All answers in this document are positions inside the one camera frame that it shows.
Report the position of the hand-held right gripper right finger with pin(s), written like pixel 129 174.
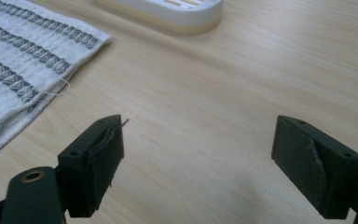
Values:
pixel 320 168

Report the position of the white slotted soap dish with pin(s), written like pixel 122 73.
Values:
pixel 171 12

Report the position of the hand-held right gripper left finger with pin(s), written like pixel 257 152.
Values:
pixel 93 165

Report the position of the white grey patterned cloth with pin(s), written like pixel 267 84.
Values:
pixel 21 59

